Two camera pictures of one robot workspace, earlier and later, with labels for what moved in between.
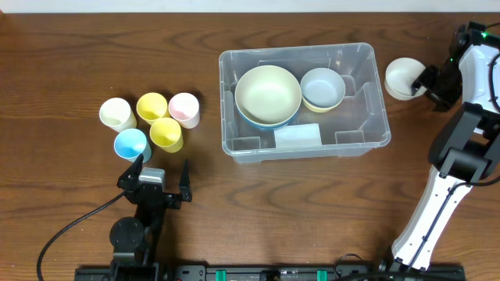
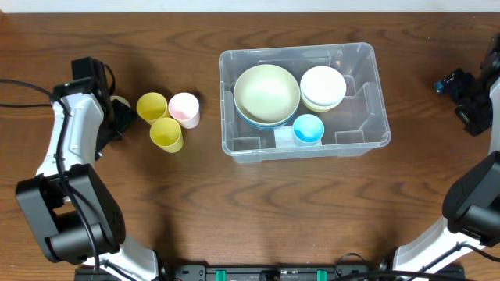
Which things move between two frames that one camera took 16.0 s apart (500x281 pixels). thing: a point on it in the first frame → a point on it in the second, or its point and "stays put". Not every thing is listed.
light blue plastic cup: (130, 143) → (308, 128)
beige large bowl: (268, 94) stays put
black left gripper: (157, 197) → (123, 118)
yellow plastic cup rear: (152, 106) stays put
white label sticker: (301, 135) stays put
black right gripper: (431, 82) → (467, 104)
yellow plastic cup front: (166, 133) stays put
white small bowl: (400, 76) → (322, 89)
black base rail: (273, 272) stays put
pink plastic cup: (184, 108) stays put
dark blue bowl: (269, 127) stays put
